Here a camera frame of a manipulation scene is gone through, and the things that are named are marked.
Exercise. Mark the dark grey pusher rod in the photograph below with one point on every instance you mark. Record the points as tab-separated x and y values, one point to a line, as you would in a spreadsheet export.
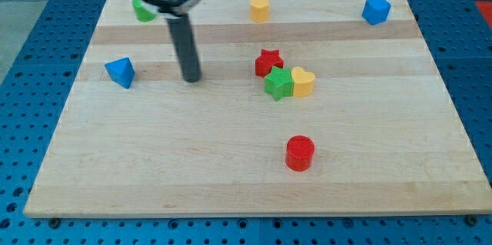
185	48

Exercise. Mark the red star block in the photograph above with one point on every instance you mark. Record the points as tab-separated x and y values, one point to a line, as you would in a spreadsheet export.
266	61

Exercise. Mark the green star block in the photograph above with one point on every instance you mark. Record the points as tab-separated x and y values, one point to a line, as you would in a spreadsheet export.
279	83

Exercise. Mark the yellow heart block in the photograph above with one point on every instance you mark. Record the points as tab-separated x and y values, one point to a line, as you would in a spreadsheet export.
303	82

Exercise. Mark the green rounded block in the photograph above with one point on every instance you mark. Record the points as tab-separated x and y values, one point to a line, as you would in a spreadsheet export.
141	13

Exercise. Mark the blue triangular block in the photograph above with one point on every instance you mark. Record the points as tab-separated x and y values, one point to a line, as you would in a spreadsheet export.
121	72

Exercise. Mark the yellow hexagon block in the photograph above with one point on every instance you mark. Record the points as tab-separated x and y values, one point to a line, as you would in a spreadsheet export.
259	10

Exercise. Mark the wooden board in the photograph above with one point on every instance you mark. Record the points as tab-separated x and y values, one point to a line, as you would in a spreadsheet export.
388	139

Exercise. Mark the red cylinder block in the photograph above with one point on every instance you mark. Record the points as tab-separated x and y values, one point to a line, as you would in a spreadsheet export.
299	153

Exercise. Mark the blue cube block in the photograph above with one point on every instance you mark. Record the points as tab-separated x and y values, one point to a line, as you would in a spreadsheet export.
376	11

